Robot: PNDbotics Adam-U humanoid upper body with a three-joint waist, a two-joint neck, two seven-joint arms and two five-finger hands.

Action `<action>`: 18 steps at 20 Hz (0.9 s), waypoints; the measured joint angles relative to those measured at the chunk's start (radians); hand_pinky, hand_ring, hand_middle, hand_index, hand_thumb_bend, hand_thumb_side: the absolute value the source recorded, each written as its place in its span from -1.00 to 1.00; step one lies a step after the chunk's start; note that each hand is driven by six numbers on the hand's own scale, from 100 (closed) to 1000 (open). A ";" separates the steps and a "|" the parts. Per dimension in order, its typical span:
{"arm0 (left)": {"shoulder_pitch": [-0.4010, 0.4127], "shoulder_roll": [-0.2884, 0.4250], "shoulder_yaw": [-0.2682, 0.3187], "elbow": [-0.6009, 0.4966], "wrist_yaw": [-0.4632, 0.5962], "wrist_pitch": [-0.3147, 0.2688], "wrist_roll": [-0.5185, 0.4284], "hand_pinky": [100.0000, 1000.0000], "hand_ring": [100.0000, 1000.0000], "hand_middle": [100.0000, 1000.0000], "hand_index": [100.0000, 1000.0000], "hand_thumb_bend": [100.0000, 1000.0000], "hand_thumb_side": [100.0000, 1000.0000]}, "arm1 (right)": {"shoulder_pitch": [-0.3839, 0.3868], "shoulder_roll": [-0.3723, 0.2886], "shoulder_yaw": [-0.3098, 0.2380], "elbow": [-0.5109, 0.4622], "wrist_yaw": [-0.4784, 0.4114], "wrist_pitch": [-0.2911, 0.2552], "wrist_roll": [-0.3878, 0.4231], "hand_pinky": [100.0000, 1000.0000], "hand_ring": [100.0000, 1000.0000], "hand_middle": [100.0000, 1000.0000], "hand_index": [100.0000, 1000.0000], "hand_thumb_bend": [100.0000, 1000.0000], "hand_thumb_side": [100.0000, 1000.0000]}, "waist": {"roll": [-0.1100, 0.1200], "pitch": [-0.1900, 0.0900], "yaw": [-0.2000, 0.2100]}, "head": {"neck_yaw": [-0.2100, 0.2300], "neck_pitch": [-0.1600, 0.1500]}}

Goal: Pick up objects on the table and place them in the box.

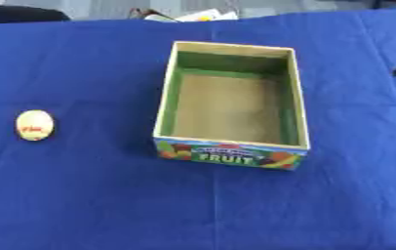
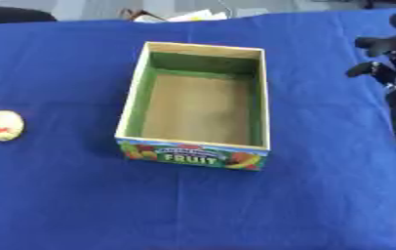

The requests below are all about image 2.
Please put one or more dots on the open cardboard box green inside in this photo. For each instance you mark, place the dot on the open cardboard box green inside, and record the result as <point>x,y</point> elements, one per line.
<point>198,107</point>

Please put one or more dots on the white papers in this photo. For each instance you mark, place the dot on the white papers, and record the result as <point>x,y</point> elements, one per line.
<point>184,16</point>

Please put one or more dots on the round yellow toy with red mark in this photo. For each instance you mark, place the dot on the round yellow toy with red mark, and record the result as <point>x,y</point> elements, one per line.
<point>4,125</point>

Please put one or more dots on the black chair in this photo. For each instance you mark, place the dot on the black chair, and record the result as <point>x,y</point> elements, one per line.
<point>13,15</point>

